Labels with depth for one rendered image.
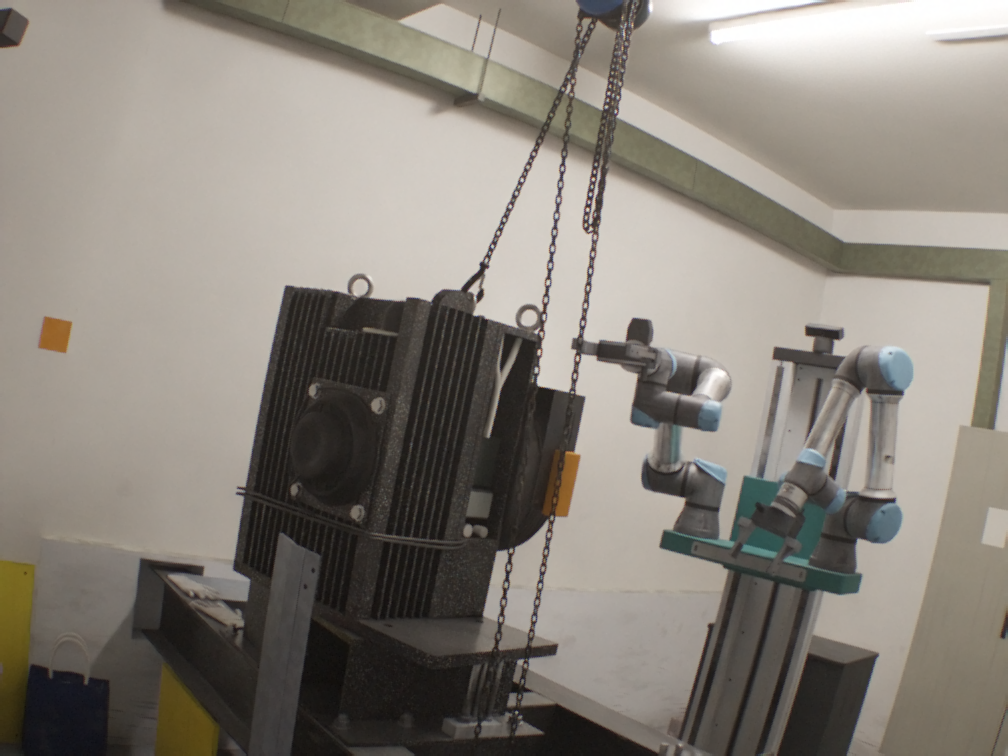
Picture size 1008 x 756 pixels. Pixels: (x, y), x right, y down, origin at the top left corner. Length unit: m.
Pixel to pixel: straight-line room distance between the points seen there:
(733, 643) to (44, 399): 2.30
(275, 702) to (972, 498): 3.31
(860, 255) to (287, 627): 3.89
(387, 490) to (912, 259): 3.50
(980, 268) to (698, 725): 2.72
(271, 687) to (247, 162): 1.82
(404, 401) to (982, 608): 3.06
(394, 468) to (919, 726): 3.14
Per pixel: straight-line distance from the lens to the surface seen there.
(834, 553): 2.72
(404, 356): 2.07
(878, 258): 5.11
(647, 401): 2.31
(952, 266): 4.88
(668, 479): 2.95
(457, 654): 2.02
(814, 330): 3.04
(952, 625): 4.48
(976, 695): 4.45
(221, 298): 3.19
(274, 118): 3.30
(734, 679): 3.14
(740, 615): 3.09
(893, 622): 4.89
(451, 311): 2.16
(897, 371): 2.59
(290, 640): 2.01
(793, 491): 2.42
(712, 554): 2.89
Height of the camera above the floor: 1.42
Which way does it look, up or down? level
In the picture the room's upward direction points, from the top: 12 degrees clockwise
